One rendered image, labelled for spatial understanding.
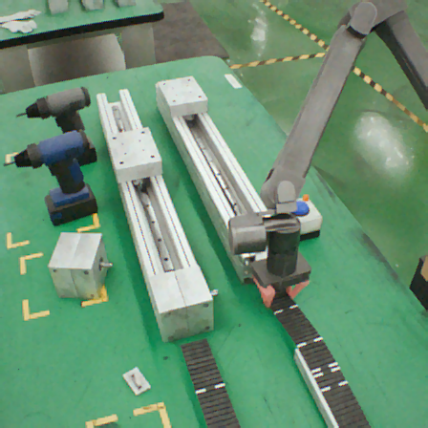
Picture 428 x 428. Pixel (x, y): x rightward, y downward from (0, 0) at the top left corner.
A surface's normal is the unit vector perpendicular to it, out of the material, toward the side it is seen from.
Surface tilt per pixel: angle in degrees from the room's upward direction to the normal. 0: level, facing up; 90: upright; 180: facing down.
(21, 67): 90
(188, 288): 0
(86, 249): 0
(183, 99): 0
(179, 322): 90
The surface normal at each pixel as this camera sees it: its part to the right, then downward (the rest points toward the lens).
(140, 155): -0.03, -0.76
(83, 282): -0.07, 0.66
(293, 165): 0.06, -0.07
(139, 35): 0.30, 0.62
